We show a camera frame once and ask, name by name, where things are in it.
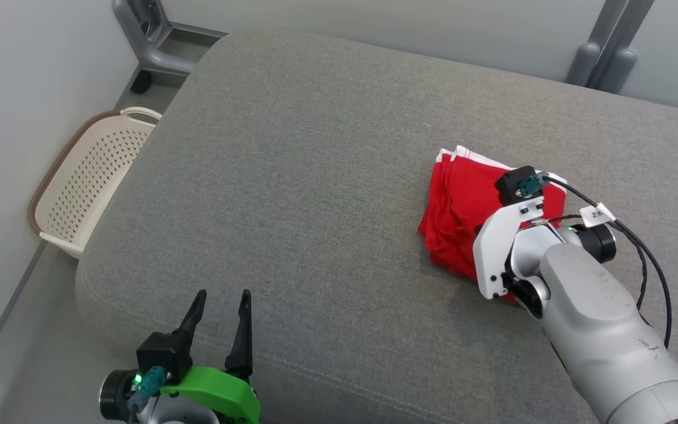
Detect grey metal stand frame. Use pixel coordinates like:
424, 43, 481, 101
112, 0, 228, 75

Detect red shorts with white trim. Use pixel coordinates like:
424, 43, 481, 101
418, 156, 568, 304

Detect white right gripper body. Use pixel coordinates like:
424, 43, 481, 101
473, 197, 546, 301

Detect black cable with teal plug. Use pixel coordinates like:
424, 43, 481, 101
519, 172, 672, 348
127, 365, 169, 424

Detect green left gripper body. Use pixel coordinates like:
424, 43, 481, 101
159, 366, 261, 424

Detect black caster wheel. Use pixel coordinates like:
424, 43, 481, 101
130, 71, 154, 95

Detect cream perforated laundry basket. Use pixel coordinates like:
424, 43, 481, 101
27, 107, 163, 260

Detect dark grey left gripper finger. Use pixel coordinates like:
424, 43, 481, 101
175, 289, 207, 342
225, 289, 253, 380

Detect white cable label tag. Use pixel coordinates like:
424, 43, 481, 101
580, 203, 616, 227

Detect grey partition post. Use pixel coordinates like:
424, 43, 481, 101
566, 0, 631, 88
595, 0, 656, 95

